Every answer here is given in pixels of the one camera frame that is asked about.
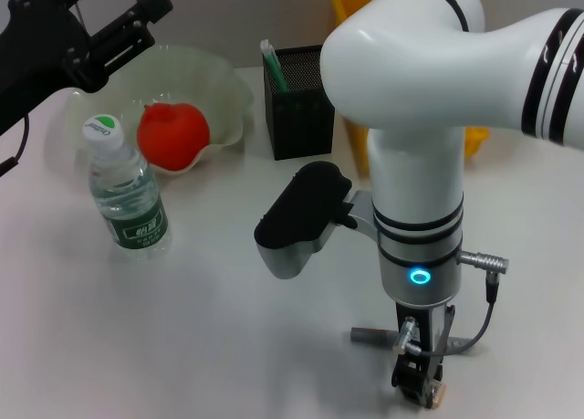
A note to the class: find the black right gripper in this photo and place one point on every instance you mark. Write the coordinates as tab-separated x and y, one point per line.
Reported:
429	327

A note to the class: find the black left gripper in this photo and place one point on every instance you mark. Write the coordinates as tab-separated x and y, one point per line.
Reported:
36	58

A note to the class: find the beige barcode eraser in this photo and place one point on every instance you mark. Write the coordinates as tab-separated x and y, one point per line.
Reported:
437	391

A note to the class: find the red tomato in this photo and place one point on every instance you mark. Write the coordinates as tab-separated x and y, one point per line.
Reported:
175	133

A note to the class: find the mint green utility knife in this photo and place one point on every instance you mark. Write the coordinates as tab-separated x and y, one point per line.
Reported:
276	67

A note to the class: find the clear green-label water bottle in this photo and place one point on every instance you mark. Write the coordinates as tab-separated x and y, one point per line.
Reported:
132	209

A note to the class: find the grey marker pen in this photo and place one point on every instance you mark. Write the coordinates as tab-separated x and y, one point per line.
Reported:
369	336

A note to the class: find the pale green wavy fruit plate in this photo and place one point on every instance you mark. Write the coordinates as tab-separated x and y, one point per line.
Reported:
182	72

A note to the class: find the black mesh pen holder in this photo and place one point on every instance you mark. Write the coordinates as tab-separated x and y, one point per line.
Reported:
301	127

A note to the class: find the yellow plastic bin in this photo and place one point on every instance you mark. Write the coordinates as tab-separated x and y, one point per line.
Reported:
351	3

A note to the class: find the black silver wrist camera housing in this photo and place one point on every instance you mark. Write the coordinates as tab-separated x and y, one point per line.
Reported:
301	209

